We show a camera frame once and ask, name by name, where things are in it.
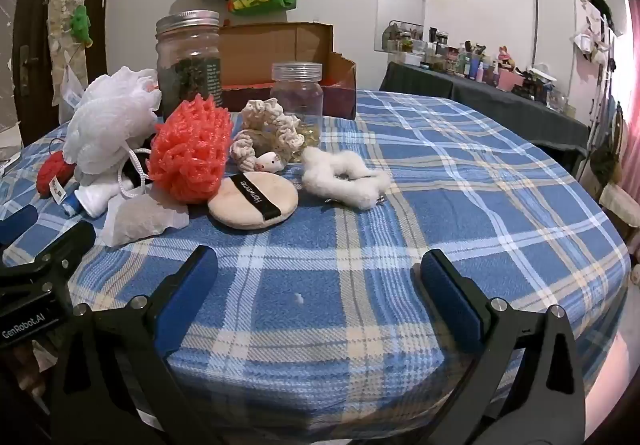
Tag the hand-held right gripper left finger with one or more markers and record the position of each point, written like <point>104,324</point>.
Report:
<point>192,285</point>

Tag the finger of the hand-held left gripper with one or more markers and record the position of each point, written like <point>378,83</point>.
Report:
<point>17,225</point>
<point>65,245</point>

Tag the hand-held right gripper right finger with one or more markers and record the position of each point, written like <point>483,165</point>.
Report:
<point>450,295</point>

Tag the blue and white tube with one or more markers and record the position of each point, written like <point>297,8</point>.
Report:
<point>95,199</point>

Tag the white tissue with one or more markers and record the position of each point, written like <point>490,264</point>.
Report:
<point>135,220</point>

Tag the beige powder puff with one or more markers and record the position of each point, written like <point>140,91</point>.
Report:
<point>235,205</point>

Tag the white mesh bath pouf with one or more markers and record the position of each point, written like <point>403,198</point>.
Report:
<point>110,120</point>

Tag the red mesh bath pouf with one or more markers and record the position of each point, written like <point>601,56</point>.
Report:
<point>190,150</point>

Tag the white fluffy hair clip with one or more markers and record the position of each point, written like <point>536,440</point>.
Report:
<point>345,177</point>

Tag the cream crocheted scrunchie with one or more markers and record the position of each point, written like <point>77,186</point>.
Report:
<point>280,122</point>

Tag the cardboard box with red lining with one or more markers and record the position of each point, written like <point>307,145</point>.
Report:
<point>270,50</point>

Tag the blue plaid blanket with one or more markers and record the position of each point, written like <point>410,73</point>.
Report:
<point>450,175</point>

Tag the clear plastic bag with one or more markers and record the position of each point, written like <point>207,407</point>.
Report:
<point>70,95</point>

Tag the small white plush charm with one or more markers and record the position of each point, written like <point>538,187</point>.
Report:
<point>269,161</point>

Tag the grey cloth covered table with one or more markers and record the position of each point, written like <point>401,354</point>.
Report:
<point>500,100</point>

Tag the green plush toy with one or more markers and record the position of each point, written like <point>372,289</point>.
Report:
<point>80,22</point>

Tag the clear plastic jar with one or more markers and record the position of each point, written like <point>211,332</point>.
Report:
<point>297,95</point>

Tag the hanging fabric organizer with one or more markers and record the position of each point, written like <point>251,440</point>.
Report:
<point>60,10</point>

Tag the glass jar with metal lid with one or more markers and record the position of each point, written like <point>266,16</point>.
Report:
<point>187,60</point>

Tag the cluttered side table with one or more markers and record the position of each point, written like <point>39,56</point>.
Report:
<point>470,62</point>

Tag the white cabinet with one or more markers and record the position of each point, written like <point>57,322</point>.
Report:
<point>555,25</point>

